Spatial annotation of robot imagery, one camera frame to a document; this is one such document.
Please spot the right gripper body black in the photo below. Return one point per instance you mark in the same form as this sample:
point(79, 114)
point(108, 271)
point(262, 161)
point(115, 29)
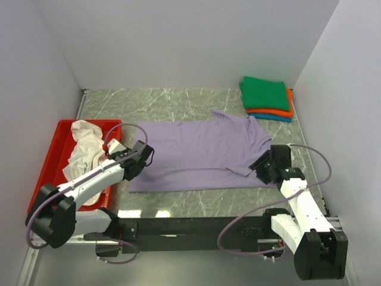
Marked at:
point(263, 165)

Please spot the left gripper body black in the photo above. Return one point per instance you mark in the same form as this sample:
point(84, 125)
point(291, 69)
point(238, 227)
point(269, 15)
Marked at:
point(139, 171)

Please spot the purple t shirt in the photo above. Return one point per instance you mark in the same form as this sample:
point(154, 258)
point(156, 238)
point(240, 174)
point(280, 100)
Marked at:
point(212, 154)

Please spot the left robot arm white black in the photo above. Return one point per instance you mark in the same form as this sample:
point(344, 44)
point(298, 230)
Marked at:
point(55, 216)

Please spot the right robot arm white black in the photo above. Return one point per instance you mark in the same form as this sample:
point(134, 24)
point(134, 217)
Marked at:
point(319, 250)

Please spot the white t shirt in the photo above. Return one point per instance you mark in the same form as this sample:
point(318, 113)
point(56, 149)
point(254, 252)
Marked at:
point(87, 153)

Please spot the blue folded t shirt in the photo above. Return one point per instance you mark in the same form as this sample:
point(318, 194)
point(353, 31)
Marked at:
point(270, 117)

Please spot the orange folded t shirt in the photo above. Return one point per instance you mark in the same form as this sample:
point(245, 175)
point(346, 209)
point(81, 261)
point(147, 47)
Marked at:
point(277, 112)

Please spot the black base beam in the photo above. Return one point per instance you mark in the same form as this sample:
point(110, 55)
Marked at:
point(197, 233)

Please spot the green folded t shirt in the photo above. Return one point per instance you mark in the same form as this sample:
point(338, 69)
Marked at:
point(258, 93)

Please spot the red plastic bin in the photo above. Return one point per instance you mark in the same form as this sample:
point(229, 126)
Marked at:
point(61, 146)

